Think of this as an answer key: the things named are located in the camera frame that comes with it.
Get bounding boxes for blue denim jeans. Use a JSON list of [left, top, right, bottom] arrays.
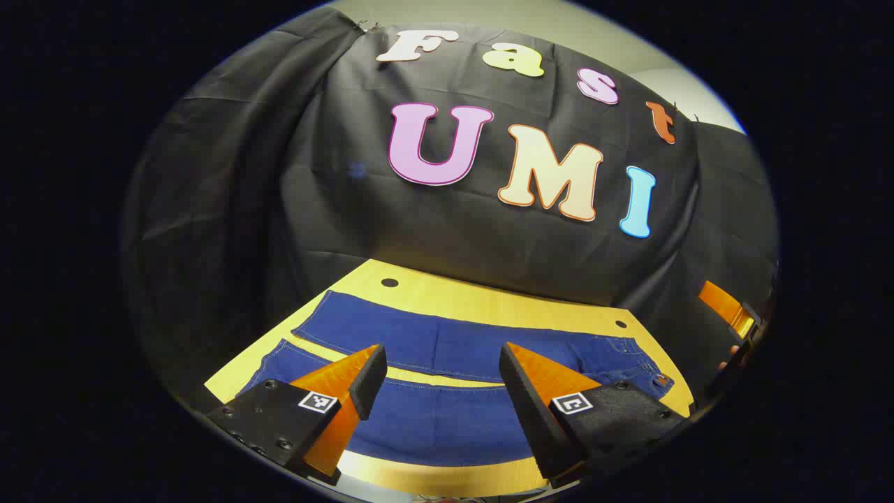
[[241, 290, 676, 467]]

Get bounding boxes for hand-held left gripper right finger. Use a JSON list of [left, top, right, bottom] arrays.
[[498, 342, 691, 490]]

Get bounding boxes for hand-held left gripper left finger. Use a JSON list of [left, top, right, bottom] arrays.
[[204, 343, 388, 486]]

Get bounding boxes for black backdrop cloth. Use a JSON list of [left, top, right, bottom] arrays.
[[120, 6, 779, 413]]

